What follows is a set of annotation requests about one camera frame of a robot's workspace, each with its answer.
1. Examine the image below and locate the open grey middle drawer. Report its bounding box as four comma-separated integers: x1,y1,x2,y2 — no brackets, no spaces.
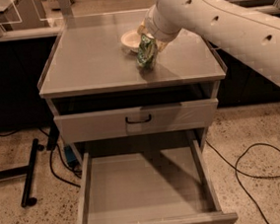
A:
77,141,238,224

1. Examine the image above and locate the black floor cable left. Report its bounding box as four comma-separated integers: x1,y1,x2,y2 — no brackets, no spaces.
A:
0,123,85,196

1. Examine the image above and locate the black floor cable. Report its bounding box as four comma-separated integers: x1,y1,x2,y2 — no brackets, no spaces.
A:
0,123,85,196
204,132,280,224

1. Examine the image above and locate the black floor cable right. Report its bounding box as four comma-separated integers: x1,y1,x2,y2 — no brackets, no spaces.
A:
204,132,280,224

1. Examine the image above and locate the grey drawer cabinet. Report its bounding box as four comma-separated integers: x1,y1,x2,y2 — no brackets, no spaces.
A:
31,2,236,170

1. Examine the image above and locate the white paper bowl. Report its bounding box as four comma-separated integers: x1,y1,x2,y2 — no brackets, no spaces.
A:
121,30,141,53

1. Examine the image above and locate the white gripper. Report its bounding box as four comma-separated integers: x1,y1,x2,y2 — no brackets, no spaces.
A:
137,6,181,52

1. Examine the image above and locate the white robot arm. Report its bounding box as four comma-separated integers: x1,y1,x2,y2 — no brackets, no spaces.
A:
138,0,280,87

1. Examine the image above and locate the black drawer handle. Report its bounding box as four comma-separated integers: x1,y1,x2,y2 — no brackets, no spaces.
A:
124,112,153,125

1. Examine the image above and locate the green soda can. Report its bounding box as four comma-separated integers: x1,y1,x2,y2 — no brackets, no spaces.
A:
137,35,158,70

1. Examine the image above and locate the closed grey top drawer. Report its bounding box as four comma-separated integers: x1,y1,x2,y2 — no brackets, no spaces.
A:
54,99,218,144

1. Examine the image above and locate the black metal stand base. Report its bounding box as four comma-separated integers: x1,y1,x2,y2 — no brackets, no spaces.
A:
0,138,44,207

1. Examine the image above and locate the blue box on floor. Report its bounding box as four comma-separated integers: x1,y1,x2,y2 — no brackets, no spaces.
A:
63,146,79,167

